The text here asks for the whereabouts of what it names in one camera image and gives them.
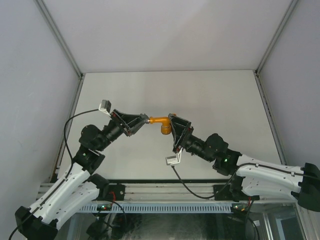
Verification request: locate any orange water faucet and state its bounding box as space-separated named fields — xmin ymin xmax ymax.
xmin=149 ymin=116 xmax=172 ymax=135

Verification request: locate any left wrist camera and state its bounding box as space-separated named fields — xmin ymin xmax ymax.
xmin=98 ymin=99 xmax=112 ymax=117

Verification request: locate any grey metal tee fitting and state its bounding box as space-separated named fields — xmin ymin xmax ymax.
xmin=140 ymin=113 xmax=151 ymax=124

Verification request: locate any left camera cable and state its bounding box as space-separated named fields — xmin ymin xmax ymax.
xmin=63 ymin=109 xmax=101 ymax=173

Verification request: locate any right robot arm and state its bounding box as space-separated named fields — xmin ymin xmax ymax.
xmin=168 ymin=114 xmax=320 ymax=212

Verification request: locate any right aluminium frame post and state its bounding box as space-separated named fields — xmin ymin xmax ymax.
xmin=252 ymin=0 xmax=301 ymax=165

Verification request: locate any aluminium frame post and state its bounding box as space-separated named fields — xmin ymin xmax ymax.
xmin=33 ymin=0 xmax=85 ymax=176
xmin=252 ymin=0 xmax=301 ymax=165

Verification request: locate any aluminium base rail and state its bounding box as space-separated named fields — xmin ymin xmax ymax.
xmin=37 ymin=181 xmax=298 ymax=204

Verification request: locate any right camera cable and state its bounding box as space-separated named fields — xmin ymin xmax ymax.
xmin=171 ymin=163 xmax=258 ymax=200

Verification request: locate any left aluminium frame post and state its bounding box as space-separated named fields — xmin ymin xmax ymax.
xmin=33 ymin=0 xmax=85 ymax=176

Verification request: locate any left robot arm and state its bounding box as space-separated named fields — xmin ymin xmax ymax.
xmin=15 ymin=109 xmax=149 ymax=240

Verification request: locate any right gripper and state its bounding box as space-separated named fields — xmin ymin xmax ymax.
xmin=168 ymin=114 xmax=214 ymax=164

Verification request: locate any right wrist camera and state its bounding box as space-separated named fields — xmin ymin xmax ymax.
xmin=165 ymin=151 xmax=182 ymax=166

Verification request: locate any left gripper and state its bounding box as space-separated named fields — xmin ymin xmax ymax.
xmin=96 ymin=109 xmax=149 ymax=152

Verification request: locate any camera cable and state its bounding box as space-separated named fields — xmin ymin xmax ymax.
xmin=171 ymin=163 xmax=258 ymax=200
xmin=63 ymin=109 xmax=101 ymax=173

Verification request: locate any perforated cable tray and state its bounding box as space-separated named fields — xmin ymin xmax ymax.
xmin=77 ymin=202 xmax=232 ymax=214

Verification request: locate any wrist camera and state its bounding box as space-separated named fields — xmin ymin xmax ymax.
xmin=98 ymin=99 xmax=112 ymax=117
xmin=165 ymin=151 xmax=182 ymax=166

